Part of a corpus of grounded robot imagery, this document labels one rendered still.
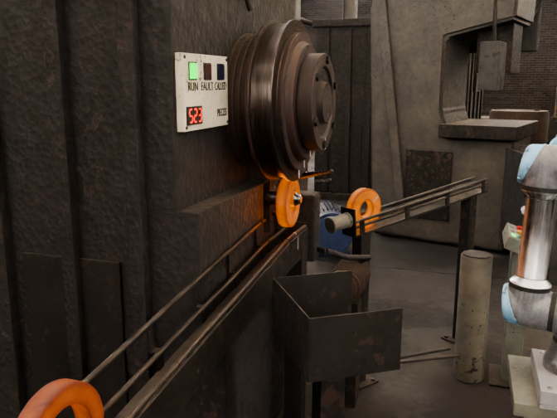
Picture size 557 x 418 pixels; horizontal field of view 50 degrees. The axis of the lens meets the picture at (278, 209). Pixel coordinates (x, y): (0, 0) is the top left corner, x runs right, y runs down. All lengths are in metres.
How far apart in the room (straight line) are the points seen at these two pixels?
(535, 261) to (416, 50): 2.80
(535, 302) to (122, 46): 1.32
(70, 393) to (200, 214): 0.62
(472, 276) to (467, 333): 0.24
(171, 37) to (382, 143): 3.28
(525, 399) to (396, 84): 3.02
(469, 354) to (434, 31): 2.54
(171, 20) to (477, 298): 1.59
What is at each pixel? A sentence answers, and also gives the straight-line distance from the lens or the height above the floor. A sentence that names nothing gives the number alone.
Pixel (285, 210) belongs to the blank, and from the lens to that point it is 1.77.
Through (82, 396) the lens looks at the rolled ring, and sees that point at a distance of 0.98.
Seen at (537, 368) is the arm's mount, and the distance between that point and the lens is 1.96.
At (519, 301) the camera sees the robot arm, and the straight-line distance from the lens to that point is 1.90.
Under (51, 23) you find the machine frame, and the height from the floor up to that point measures 1.31.
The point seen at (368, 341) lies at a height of 0.66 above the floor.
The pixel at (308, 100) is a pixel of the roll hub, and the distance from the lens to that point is 1.65.
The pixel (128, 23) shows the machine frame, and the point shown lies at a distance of 1.44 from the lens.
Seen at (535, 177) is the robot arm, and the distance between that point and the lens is 1.83.
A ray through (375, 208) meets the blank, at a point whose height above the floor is 0.70.
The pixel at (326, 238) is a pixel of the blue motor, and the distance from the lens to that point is 3.94.
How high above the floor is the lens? 1.18
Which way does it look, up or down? 12 degrees down
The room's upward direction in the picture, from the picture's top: straight up
